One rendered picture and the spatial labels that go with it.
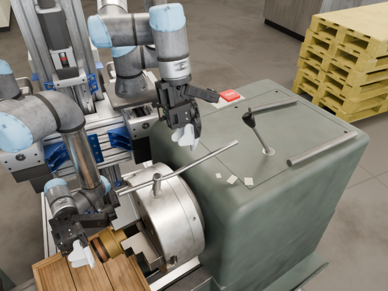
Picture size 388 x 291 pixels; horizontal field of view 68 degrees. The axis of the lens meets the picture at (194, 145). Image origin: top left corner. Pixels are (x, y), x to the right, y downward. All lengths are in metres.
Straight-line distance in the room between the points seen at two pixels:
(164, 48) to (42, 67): 0.87
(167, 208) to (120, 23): 0.47
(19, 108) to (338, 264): 2.03
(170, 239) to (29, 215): 1.90
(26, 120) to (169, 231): 0.47
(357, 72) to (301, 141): 2.26
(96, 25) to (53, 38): 0.57
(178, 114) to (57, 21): 0.74
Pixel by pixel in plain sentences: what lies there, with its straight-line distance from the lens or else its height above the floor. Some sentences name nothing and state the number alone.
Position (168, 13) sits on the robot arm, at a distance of 0.65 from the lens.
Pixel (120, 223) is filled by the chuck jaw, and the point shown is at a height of 1.13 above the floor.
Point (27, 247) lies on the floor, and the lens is 2.42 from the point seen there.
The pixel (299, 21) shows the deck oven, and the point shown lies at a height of 0.30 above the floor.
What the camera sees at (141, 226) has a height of 1.05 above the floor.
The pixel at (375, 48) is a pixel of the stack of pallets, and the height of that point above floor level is 0.83.
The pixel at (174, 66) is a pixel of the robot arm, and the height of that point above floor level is 1.56.
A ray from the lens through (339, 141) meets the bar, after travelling 0.99.
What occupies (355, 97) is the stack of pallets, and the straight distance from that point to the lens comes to 3.39.
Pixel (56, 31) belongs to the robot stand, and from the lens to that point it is 1.31.
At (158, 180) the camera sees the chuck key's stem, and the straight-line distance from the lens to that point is 0.72.
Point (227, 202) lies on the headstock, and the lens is 0.76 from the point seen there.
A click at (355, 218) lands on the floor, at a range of 2.57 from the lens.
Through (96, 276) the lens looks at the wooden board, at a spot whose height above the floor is 0.88.
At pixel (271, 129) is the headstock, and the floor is 1.25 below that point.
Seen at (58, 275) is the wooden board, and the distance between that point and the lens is 1.15.
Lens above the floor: 1.84
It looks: 40 degrees down
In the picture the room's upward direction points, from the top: straight up
